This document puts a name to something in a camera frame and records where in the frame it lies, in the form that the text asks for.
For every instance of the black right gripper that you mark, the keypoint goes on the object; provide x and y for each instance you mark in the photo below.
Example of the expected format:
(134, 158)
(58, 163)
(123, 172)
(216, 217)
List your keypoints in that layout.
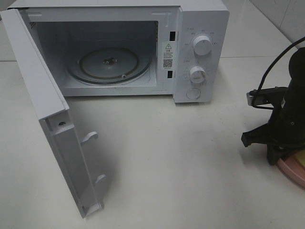
(286, 127)

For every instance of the pink plate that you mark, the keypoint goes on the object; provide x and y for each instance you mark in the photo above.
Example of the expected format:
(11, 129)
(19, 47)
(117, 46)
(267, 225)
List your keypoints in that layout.
(293, 170)

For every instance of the round door release button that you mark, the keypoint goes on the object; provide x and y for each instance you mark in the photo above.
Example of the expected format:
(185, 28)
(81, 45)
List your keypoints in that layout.
(193, 93)

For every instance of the white microwave door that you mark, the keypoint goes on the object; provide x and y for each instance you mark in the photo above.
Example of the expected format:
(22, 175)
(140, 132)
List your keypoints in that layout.
(52, 112)

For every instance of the sandwich with lettuce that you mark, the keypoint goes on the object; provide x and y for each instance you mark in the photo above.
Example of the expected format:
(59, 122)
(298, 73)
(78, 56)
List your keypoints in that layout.
(300, 157)

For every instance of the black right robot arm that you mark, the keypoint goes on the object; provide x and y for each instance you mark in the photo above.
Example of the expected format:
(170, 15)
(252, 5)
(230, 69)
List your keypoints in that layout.
(297, 84)

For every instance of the white lower microwave knob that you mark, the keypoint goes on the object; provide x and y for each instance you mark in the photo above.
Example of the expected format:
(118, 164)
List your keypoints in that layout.
(197, 75)

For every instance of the white microwave knob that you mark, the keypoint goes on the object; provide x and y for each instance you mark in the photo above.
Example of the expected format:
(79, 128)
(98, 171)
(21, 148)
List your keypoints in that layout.
(202, 45)
(197, 75)

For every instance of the white upper microwave knob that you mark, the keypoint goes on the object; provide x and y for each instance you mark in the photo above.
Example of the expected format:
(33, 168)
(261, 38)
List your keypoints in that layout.
(202, 45)

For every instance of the white microwave oven body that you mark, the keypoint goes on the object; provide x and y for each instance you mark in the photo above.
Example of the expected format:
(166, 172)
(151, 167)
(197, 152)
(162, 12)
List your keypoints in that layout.
(60, 27)

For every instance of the glass microwave turntable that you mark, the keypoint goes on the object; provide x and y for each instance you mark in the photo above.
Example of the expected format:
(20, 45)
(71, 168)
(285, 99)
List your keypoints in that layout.
(108, 62)

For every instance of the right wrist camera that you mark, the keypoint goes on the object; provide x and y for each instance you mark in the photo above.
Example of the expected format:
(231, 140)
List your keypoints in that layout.
(266, 98)

